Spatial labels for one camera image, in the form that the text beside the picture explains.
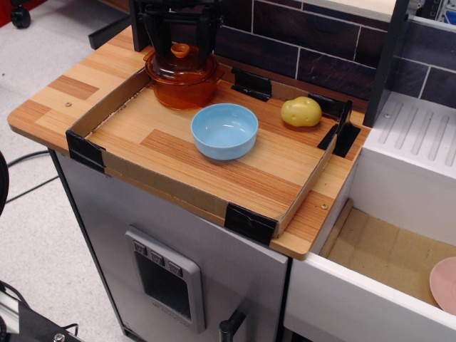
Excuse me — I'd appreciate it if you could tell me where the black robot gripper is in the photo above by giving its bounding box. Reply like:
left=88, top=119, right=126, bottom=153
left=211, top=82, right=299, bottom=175
left=137, top=1, right=223, bottom=61

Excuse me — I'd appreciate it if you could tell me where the orange transparent pot lid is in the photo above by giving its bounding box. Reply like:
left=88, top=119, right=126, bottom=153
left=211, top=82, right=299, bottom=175
left=144, top=43, right=219, bottom=86

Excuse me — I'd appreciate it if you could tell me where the orange transparent pot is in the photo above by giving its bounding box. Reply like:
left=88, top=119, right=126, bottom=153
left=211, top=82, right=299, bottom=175
left=149, top=67, right=224, bottom=110

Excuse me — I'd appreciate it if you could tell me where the light blue bowl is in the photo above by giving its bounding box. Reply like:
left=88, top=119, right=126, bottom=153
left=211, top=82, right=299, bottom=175
left=190, top=103, right=259, bottom=161

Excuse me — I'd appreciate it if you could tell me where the yellow toy potato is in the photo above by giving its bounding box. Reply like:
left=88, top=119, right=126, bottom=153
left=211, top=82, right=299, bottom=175
left=281, top=96, right=323, bottom=128

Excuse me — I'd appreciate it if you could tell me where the black caster wheel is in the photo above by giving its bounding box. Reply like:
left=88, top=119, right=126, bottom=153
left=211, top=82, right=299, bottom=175
left=10, top=0, right=31, bottom=29

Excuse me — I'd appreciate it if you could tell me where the cardboard fence with black tape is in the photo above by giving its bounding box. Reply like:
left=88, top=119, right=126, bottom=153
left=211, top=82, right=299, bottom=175
left=66, top=61, right=368, bottom=259

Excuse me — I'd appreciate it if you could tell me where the grey toy dishwasher cabinet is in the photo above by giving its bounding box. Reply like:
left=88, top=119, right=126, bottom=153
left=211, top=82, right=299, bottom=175
left=51, top=152, right=289, bottom=341

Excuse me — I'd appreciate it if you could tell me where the white toy sink unit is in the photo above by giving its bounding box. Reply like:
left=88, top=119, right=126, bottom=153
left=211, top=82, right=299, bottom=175
left=284, top=93, right=455, bottom=341

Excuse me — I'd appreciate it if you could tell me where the pink plate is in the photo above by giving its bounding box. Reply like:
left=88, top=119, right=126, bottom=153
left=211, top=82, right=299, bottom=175
left=429, top=256, right=455, bottom=315

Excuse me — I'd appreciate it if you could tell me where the black metal frame base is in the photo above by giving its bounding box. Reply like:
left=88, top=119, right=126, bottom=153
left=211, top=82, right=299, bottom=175
left=88, top=16, right=131, bottom=50

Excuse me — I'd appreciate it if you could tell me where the black floor cable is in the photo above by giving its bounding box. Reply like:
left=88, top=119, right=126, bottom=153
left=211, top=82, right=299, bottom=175
left=5, top=150, right=60, bottom=204

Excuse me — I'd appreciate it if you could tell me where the black dishwasher door handle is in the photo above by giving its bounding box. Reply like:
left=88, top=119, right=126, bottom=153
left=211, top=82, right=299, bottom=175
left=219, top=310, right=246, bottom=342

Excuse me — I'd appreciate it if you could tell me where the black equipment with cables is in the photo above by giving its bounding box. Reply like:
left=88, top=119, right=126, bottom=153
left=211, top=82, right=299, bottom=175
left=1, top=281, right=81, bottom=342

